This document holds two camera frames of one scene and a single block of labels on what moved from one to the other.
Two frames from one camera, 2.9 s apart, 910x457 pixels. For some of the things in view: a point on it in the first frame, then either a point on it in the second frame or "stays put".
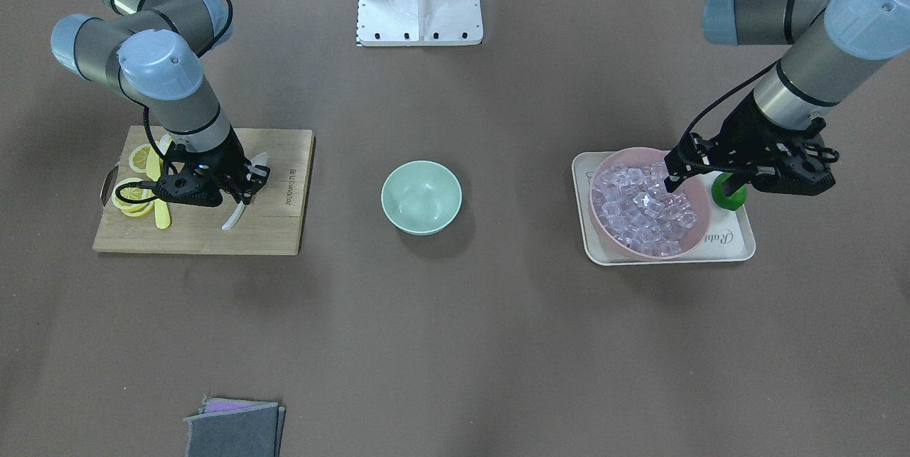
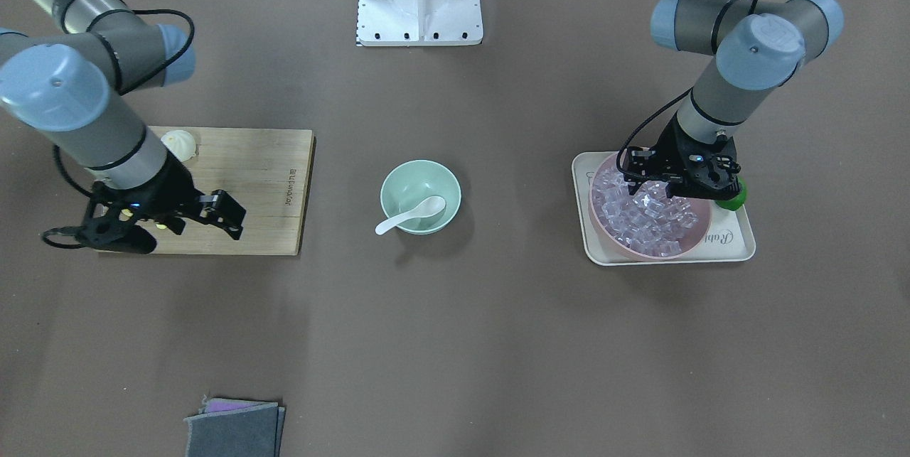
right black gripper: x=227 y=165 -> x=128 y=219
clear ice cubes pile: x=637 y=205 stays put
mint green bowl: x=421 y=197 stays put
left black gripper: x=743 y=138 -> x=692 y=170
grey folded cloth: x=232 y=428 stays put
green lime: x=732 y=202 stays put
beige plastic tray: x=729 y=234 stays put
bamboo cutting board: x=269 y=224 stays put
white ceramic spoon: x=260 y=159 -> x=431 y=207
